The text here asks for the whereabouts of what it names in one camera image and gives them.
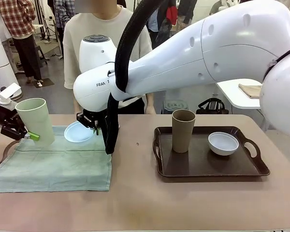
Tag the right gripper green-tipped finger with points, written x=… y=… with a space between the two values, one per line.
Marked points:
x=84 y=120
x=96 y=129

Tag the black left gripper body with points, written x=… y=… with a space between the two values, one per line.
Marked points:
x=2 y=113

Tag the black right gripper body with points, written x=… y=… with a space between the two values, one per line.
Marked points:
x=94 y=114

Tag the light blue bowl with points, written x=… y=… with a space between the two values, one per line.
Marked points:
x=77 y=135

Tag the pale green tall cup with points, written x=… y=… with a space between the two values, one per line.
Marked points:
x=36 y=120

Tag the green cloth mat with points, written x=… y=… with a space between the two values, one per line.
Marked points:
x=50 y=169

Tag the brown tall cup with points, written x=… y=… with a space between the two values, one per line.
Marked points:
x=182 y=135

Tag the white bowl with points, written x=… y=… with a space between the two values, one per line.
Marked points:
x=223 y=146

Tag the person's left forearm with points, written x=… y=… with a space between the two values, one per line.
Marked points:
x=151 y=106

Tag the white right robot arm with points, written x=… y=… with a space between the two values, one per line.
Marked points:
x=207 y=55

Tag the black floor mat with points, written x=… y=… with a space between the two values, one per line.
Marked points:
x=46 y=82

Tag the round wooden-rimmed base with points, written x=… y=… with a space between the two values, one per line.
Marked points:
x=18 y=96

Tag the white cylindrical air purifier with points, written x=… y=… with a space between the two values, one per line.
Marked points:
x=0 y=72

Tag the black stool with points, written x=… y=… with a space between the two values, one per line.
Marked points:
x=37 y=48

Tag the grey plastic stool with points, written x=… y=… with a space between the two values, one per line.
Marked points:
x=175 y=105

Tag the person in cream shirt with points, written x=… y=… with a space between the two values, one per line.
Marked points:
x=91 y=24

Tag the person in red plaid shirt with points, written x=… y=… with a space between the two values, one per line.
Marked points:
x=17 y=17

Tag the person in blue plaid shirt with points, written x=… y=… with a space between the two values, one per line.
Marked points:
x=62 y=12

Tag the person in dark jacket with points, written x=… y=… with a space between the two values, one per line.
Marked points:
x=153 y=21

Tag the black bag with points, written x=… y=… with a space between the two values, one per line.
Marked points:
x=211 y=107

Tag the red bag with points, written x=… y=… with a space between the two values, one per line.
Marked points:
x=172 y=15

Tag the white side table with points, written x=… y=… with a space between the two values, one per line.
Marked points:
x=229 y=94

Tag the person in dark clothes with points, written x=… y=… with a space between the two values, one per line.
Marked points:
x=187 y=9

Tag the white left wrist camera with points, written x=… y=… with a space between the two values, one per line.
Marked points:
x=9 y=90

